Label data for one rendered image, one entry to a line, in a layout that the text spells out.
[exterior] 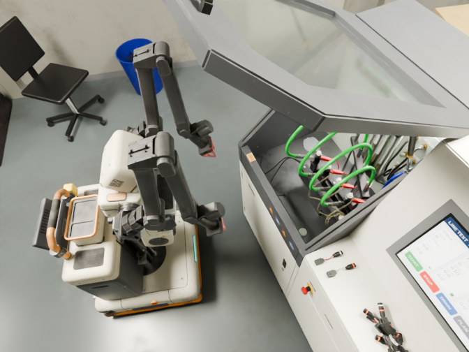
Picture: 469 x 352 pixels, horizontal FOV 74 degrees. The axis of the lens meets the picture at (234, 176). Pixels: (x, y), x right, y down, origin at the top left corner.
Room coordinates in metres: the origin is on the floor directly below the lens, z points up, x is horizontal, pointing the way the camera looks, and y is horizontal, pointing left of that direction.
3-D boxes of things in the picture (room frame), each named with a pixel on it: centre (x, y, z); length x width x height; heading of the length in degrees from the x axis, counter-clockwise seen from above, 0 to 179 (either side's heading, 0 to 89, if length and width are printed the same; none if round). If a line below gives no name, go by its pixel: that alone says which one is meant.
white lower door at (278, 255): (0.73, -0.15, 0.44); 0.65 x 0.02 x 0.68; 18
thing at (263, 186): (0.73, -0.17, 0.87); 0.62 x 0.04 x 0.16; 18
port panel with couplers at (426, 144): (0.65, -0.72, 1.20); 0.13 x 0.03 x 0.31; 18
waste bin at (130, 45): (2.72, 0.79, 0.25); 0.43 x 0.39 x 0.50; 92
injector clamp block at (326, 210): (0.69, -0.43, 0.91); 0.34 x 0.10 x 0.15; 18
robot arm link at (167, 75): (0.97, 0.21, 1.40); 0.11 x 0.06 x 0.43; 3
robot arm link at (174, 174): (0.54, 0.19, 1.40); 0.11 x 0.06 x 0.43; 3
